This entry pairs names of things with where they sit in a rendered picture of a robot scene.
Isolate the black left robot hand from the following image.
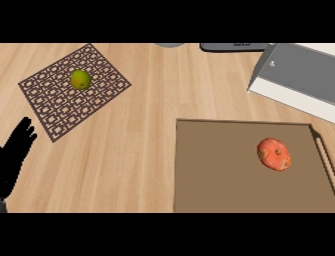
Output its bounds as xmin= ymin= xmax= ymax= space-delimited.
xmin=0 ymin=116 xmax=39 ymax=202

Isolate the brown wooden tray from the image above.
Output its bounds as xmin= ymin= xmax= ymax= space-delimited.
xmin=173 ymin=118 xmax=335 ymax=214

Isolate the brown lattice placemat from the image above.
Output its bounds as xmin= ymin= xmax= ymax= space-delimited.
xmin=17 ymin=43 xmax=133 ymax=144

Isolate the green yellow mango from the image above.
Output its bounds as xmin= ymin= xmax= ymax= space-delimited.
xmin=70 ymin=69 xmax=93 ymax=91

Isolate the grey round object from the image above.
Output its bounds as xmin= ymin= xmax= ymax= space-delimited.
xmin=154 ymin=43 xmax=186 ymax=49

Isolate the dark grey flat appliance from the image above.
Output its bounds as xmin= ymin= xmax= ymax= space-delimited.
xmin=198 ymin=43 xmax=271 ymax=53

